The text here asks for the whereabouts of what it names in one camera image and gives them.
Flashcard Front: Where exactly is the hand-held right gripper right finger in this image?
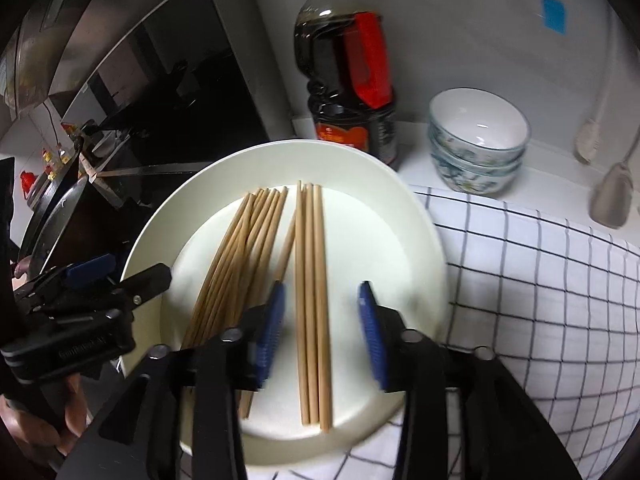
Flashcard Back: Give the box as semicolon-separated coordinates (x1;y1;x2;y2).
357;281;583;480

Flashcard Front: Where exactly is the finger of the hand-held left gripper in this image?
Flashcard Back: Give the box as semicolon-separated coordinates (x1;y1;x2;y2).
65;254;119;283
117;262;172;311

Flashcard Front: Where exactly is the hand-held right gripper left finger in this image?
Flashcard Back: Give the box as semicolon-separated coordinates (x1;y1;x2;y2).
57;281;287;480

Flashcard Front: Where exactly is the bundle of wooden chopsticks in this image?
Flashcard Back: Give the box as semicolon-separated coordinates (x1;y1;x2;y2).
180;180;333;433

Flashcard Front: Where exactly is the white round tray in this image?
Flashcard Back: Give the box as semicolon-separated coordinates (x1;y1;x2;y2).
120;140;450;466

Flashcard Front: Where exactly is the person's left hand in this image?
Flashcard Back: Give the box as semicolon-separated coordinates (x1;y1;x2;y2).
0;370;93;461

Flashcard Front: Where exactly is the black gas stove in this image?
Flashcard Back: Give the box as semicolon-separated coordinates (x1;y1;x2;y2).
30;160;221;281

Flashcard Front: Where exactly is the dark pot with lid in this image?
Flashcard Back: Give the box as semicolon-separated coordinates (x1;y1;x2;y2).
15;175;101;281

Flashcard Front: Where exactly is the checkered white cloth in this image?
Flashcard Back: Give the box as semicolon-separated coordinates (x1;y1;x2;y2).
272;185;640;480

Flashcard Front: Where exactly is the blue floral ceramic bowl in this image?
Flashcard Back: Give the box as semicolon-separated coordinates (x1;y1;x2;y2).
432;152;521;197
428;135;526;179
428;88;531;163

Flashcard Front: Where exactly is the black range hood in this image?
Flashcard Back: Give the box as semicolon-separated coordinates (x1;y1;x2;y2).
0;0;271;171

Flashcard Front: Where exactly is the dark soy sauce bottle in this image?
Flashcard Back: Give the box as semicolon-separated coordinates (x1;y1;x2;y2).
292;0;399;171

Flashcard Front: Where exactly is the metal spatula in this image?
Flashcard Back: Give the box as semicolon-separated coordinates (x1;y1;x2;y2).
590;135;640;231

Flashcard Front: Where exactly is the white hanging spoon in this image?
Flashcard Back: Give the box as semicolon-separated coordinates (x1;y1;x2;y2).
572;0;618;165

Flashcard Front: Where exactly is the blue wall sticker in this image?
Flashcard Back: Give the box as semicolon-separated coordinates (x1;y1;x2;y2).
542;0;567;36

